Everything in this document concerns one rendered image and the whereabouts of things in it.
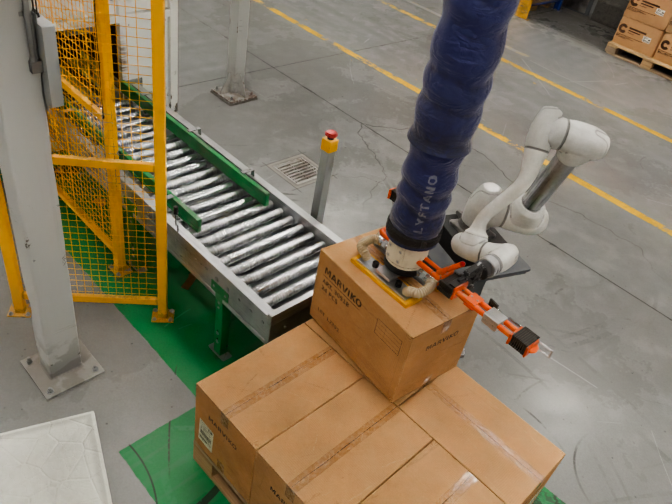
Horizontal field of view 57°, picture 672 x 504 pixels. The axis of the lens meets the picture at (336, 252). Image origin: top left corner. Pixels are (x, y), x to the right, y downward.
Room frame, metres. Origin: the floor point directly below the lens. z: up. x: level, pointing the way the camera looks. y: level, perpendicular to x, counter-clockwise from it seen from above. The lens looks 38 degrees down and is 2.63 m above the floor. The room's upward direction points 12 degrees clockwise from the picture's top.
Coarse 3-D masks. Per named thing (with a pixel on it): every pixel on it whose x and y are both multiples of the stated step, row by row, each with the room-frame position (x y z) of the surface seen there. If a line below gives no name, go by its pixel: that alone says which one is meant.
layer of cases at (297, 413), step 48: (288, 336) 1.97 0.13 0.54; (240, 384) 1.65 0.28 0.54; (288, 384) 1.70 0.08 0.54; (336, 384) 1.75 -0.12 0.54; (432, 384) 1.86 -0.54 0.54; (240, 432) 1.42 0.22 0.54; (288, 432) 1.47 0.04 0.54; (336, 432) 1.51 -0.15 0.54; (384, 432) 1.56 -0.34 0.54; (432, 432) 1.61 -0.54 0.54; (480, 432) 1.66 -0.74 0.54; (528, 432) 1.71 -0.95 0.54; (240, 480) 1.40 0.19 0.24; (288, 480) 1.27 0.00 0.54; (336, 480) 1.31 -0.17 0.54; (384, 480) 1.35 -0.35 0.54; (432, 480) 1.39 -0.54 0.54; (480, 480) 1.43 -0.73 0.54; (528, 480) 1.48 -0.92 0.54
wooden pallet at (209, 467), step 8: (200, 448) 1.58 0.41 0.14; (200, 456) 1.57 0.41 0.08; (208, 456) 1.54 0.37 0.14; (200, 464) 1.57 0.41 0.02; (208, 464) 1.54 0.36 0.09; (208, 472) 1.53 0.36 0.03; (216, 472) 1.54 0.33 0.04; (216, 480) 1.51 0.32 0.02; (224, 480) 1.52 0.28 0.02; (224, 488) 1.48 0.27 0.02; (232, 488) 1.43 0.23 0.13; (232, 496) 1.45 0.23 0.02; (240, 496) 1.39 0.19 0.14
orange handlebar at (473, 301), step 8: (384, 232) 2.14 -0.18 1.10; (424, 264) 1.98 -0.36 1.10; (432, 264) 1.99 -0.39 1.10; (432, 272) 1.94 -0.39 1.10; (464, 288) 1.88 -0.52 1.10; (464, 296) 1.83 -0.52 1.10; (472, 296) 1.84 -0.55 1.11; (464, 304) 1.82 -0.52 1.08; (472, 304) 1.80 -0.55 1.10; (480, 304) 1.82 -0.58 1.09; (480, 312) 1.77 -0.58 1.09; (504, 328) 1.70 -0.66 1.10; (512, 328) 1.72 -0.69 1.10; (528, 352) 1.62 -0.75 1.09
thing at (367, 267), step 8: (360, 256) 2.10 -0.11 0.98; (360, 264) 2.05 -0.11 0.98; (368, 264) 2.05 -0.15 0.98; (376, 264) 2.03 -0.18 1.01; (368, 272) 2.01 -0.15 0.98; (376, 272) 2.01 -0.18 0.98; (376, 280) 1.97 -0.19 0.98; (384, 280) 1.97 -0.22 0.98; (392, 280) 1.98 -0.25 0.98; (400, 280) 1.96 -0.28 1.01; (384, 288) 1.93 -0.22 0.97; (392, 288) 1.93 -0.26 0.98; (400, 288) 1.94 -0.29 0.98; (392, 296) 1.90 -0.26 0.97; (400, 296) 1.89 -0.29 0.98; (408, 304) 1.86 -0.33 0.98
